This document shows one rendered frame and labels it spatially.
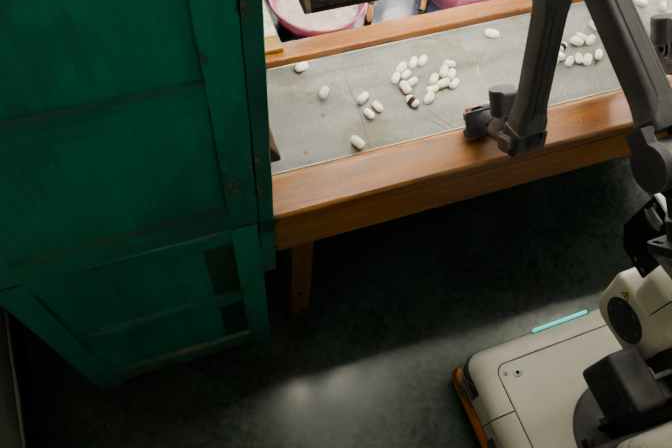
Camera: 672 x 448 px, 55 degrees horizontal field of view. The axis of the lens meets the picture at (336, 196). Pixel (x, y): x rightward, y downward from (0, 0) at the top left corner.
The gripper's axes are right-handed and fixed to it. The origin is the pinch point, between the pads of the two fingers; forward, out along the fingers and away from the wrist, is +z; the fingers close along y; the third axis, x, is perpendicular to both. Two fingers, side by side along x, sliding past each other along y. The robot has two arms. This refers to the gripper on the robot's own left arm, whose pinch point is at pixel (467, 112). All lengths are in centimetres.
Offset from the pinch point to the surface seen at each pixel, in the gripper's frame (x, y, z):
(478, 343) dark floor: 84, -5, 17
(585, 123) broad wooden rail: 6.9, -26.1, -9.4
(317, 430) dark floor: 89, 52, 10
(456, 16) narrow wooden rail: -18.8, -9.8, 22.3
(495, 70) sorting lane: -5.6, -13.5, 9.9
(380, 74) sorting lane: -10.1, 15.7, 15.3
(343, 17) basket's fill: -23.0, 17.9, 33.0
